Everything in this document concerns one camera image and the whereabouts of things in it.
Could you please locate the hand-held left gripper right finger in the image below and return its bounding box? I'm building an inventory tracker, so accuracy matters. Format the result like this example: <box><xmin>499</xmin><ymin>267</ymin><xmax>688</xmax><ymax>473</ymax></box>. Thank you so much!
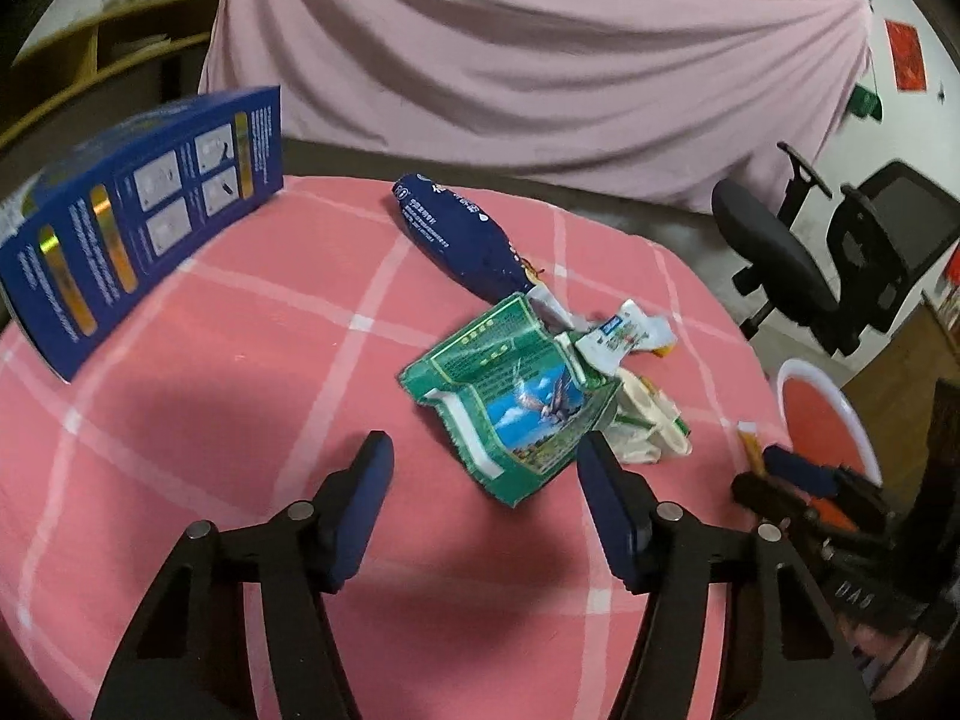
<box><xmin>576</xmin><ymin>431</ymin><xmax>878</xmax><ymax>720</ymax></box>

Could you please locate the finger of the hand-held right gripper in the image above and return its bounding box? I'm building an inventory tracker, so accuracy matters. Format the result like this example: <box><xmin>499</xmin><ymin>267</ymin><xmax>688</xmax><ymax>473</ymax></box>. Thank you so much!
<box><xmin>731</xmin><ymin>471</ymin><xmax>826</xmax><ymax>541</ymax></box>
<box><xmin>761</xmin><ymin>446</ymin><xmax>897</xmax><ymax>533</ymax></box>

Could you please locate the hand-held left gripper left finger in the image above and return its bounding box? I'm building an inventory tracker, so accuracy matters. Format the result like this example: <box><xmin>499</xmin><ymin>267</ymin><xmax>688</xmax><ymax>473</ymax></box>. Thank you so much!
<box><xmin>90</xmin><ymin>430</ymin><xmax>395</xmax><ymax>720</ymax></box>

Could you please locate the small orange packet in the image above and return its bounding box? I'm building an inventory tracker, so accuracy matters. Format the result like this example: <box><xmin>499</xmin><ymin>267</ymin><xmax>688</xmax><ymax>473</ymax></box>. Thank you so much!
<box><xmin>737</xmin><ymin>420</ymin><xmax>770</xmax><ymax>477</ymax></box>

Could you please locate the cream plastic wrapper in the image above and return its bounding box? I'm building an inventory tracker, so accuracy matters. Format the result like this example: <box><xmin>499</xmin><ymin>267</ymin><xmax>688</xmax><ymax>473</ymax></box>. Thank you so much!
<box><xmin>611</xmin><ymin>367</ymin><xmax>692</xmax><ymax>462</ymax></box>

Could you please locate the green printed packet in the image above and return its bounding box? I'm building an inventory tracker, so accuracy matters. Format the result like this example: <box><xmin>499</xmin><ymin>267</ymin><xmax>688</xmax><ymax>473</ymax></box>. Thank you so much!
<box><xmin>399</xmin><ymin>292</ymin><xmax>623</xmax><ymax>509</ymax></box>

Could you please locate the white printed sachet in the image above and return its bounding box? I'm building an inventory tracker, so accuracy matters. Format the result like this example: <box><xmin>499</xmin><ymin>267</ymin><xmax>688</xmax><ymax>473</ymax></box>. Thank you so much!
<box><xmin>574</xmin><ymin>298</ymin><xmax>676</xmax><ymax>376</ymax></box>

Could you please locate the dark blue snack bag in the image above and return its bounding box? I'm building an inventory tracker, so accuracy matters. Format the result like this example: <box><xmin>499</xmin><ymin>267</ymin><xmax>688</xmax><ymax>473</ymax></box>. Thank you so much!
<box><xmin>391</xmin><ymin>172</ymin><xmax>578</xmax><ymax>331</ymax></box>

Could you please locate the blue cardboard box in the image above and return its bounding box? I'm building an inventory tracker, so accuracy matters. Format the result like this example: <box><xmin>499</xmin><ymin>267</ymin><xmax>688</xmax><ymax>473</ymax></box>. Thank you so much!
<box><xmin>0</xmin><ymin>85</ymin><xmax>284</xmax><ymax>382</ymax></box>

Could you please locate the white plastic stool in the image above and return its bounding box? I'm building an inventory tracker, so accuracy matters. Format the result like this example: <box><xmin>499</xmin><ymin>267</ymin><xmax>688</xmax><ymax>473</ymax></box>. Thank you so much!
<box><xmin>776</xmin><ymin>360</ymin><xmax>882</xmax><ymax>488</ymax></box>

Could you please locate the brown wooden cabinet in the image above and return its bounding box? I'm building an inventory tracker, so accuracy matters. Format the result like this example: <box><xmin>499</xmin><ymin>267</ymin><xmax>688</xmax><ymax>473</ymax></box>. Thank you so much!
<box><xmin>844</xmin><ymin>292</ymin><xmax>960</xmax><ymax>466</ymax></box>

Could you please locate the pink checked tablecloth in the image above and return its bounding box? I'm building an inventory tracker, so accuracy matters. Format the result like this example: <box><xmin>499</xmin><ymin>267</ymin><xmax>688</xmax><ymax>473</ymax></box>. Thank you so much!
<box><xmin>0</xmin><ymin>174</ymin><xmax>777</xmax><ymax>720</ymax></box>

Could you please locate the black office chair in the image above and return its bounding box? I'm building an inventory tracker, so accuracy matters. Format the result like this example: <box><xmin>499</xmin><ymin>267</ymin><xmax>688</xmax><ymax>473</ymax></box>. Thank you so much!
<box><xmin>711</xmin><ymin>141</ymin><xmax>960</xmax><ymax>357</ymax></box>

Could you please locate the green hanging ornament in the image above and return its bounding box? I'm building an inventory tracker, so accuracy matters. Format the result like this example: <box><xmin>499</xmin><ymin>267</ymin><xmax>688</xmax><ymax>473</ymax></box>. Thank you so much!
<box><xmin>847</xmin><ymin>82</ymin><xmax>886</xmax><ymax>121</ymax></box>

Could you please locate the red paper sheet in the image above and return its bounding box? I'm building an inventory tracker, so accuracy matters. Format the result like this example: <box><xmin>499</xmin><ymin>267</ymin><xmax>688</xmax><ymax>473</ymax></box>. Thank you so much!
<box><xmin>885</xmin><ymin>19</ymin><xmax>929</xmax><ymax>93</ymax></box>

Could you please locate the pink hanging cloth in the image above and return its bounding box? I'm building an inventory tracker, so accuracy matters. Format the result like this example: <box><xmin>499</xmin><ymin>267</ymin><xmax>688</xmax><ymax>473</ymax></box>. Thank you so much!
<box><xmin>199</xmin><ymin>0</ymin><xmax>875</xmax><ymax>203</ymax></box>

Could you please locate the wooden shelf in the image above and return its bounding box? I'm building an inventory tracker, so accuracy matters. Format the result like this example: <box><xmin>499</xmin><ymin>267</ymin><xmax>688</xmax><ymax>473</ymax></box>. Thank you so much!
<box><xmin>0</xmin><ymin>0</ymin><xmax>222</xmax><ymax>151</ymax></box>

